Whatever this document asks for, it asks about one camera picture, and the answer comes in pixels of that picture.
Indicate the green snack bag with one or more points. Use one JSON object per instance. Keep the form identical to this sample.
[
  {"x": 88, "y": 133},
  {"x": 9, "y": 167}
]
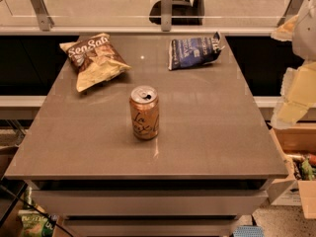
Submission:
[{"x": 33, "y": 223}]

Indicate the blue chip bag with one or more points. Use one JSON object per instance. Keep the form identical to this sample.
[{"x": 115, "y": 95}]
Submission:
[{"x": 193, "y": 52}]

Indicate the middle metal railing bracket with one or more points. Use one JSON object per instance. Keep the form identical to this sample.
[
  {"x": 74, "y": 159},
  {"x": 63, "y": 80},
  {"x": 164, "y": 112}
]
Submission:
[{"x": 166, "y": 15}]

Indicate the left metal railing bracket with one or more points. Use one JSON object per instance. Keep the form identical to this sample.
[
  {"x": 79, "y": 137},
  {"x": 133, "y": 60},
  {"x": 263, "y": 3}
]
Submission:
[{"x": 45, "y": 22}]

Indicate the metal railing bracket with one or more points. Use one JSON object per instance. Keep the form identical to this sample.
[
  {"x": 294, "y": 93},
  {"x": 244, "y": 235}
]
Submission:
[
  {"x": 166, "y": 15},
  {"x": 291, "y": 10},
  {"x": 45, "y": 22}
]

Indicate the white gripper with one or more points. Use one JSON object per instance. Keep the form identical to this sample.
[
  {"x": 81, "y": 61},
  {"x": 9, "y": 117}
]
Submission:
[{"x": 306, "y": 34}]

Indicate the black office chair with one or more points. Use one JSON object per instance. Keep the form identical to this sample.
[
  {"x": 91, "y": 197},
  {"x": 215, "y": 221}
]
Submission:
[{"x": 187, "y": 12}]

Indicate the grey table drawer unit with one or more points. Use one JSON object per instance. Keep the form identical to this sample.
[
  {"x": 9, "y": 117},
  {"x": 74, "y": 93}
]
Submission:
[{"x": 157, "y": 213}]

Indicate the brown sea salt chip bag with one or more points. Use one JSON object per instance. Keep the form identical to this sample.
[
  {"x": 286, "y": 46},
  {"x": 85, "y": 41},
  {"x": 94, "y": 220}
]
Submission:
[{"x": 95, "y": 60}]

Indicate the orange LaCroix soda can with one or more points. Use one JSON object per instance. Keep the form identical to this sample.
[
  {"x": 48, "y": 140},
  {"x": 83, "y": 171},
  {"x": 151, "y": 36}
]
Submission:
[{"x": 144, "y": 111}]

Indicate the cardboard box with items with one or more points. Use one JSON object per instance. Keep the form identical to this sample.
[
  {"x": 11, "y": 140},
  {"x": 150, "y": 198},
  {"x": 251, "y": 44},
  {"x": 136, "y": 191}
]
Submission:
[{"x": 297, "y": 148}]

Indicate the right metal railing bracket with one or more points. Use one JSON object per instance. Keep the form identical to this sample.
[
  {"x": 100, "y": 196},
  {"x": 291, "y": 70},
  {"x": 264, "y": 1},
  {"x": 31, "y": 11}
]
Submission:
[{"x": 291, "y": 10}]

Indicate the blue perforated basket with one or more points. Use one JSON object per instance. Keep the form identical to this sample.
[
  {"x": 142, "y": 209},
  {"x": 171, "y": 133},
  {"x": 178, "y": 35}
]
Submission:
[{"x": 248, "y": 231}]

